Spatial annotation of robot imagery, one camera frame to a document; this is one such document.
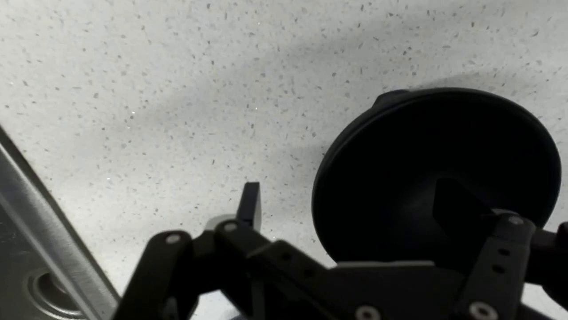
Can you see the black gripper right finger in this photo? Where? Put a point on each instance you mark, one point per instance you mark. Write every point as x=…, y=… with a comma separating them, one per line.
x=502, y=260

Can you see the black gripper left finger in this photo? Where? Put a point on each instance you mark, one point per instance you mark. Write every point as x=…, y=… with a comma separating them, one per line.
x=236, y=260

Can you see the black bowl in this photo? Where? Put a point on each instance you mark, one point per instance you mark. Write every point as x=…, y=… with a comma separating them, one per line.
x=401, y=178

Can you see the stainless steel double sink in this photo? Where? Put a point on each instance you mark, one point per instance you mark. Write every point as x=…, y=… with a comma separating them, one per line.
x=41, y=249

